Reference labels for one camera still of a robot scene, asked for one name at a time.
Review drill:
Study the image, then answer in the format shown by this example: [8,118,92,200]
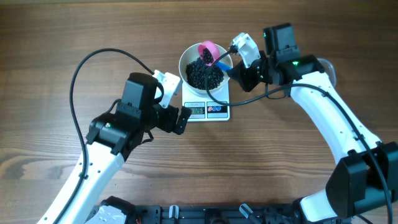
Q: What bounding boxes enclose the pink scoop blue handle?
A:
[197,40,231,72]

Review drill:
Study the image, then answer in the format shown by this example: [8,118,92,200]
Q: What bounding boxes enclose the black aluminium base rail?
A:
[83,203,312,224]

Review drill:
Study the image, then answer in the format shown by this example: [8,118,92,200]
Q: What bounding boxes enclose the left black camera cable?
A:
[52,47,155,224]

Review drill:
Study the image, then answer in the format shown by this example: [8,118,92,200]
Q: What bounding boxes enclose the right black camera cable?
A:
[204,46,393,224]

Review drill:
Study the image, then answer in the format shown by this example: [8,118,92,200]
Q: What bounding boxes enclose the clear plastic container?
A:
[318,58,336,87]

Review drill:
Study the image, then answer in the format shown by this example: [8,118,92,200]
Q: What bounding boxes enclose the white digital kitchen scale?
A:
[182,83,230,122]

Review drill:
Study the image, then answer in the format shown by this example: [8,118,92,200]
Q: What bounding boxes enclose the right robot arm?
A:
[228,23,397,223]

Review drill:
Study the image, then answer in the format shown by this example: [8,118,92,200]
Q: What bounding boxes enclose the white round bowl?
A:
[178,43,233,95]

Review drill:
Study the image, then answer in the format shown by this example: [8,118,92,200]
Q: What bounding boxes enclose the black camera cable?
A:
[52,47,155,224]
[204,46,393,224]

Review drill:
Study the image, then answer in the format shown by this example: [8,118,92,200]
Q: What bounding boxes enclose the black beans in scoop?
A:
[201,49,214,65]

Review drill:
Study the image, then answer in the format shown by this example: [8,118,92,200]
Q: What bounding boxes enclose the black beans in bowl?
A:
[186,57,224,90]

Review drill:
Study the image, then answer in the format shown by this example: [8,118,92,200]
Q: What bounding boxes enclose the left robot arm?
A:
[39,71,190,223]

